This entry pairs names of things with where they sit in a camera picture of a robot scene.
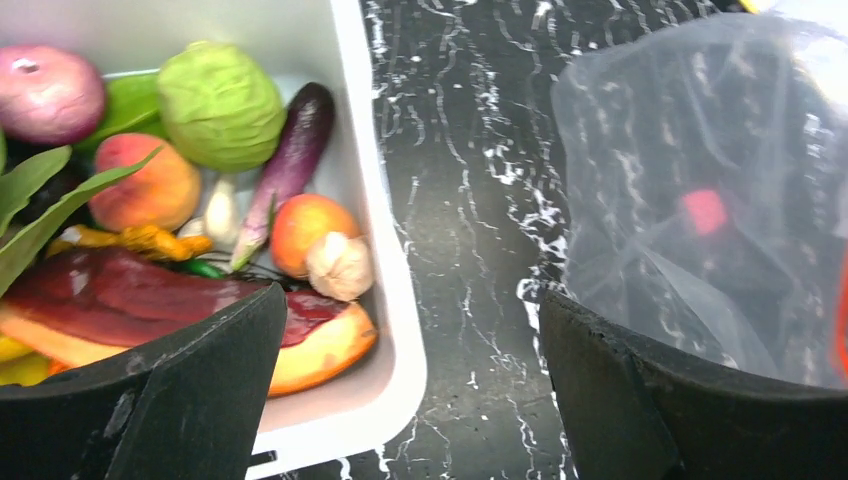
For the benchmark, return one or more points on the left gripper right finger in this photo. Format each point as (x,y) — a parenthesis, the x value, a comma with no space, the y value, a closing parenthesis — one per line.
(635,408)

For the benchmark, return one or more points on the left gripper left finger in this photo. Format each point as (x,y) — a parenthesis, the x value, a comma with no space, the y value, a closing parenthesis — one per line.
(185,406)

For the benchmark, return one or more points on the green leafy vegetable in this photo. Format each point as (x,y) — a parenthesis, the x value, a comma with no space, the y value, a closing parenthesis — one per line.
(41,188)

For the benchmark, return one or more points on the clear zip top bag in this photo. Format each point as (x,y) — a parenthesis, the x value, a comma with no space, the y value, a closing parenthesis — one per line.
(755,108)

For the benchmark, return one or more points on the orange ginger root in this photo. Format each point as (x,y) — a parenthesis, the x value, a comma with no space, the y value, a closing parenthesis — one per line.
(150,241)

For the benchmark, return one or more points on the white mushroom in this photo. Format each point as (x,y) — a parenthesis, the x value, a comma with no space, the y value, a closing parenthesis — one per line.
(221,219)

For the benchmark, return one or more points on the garlic bulb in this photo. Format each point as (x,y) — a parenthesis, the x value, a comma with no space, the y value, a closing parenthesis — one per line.
(340,267)

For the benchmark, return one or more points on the small pink eraser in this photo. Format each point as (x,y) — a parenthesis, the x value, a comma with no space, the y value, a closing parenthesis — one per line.
(706,211)

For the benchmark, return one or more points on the peach fruit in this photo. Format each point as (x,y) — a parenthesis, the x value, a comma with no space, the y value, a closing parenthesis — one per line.
(163,193)

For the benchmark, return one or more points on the orange persimmon with garlic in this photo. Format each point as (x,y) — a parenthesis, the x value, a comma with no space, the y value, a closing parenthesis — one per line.
(300,222)

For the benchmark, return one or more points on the green cabbage head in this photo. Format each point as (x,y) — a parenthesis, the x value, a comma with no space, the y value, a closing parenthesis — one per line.
(220,109)

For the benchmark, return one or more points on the purple eggplant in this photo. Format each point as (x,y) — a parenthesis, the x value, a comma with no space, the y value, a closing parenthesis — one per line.
(304,138)

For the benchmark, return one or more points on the red onion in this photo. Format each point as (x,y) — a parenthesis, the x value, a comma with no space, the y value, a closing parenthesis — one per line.
(49,95)

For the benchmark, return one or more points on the white plastic bin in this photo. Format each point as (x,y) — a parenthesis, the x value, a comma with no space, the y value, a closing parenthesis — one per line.
(295,42)

